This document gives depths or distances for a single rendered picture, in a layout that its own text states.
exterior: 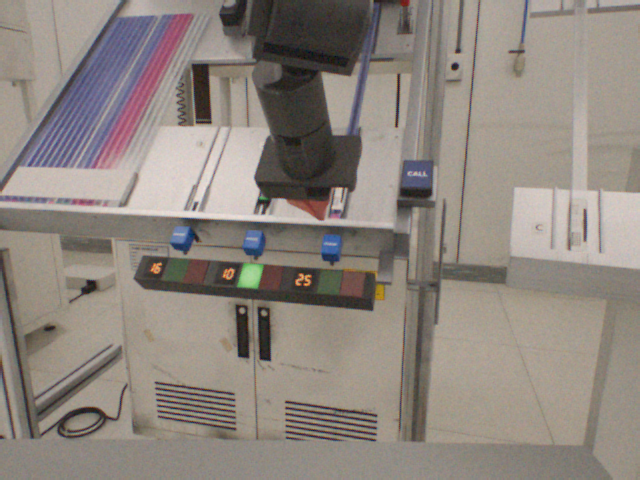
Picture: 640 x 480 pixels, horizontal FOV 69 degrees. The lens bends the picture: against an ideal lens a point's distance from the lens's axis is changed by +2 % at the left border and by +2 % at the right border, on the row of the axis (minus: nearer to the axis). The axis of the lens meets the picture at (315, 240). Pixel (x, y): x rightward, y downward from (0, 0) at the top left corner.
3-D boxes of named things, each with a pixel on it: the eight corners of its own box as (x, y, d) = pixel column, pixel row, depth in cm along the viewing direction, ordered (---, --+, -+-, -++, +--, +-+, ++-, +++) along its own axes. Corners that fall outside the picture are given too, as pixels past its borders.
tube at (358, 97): (340, 225, 63) (339, 221, 62) (330, 225, 64) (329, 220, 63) (380, 7, 89) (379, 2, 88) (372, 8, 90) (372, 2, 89)
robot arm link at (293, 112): (249, 88, 36) (321, 72, 35) (246, 36, 40) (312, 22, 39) (271, 151, 41) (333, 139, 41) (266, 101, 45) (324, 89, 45)
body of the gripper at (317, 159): (271, 146, 51) (253, 91, 45) (363, 148, 49) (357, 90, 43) (257, 192, 48) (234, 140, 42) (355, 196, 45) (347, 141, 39)
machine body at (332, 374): (401, 506, 108) (414, 246, 92) (133, 454, 124) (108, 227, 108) (413, 364, 169) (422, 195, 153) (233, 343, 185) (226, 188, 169)
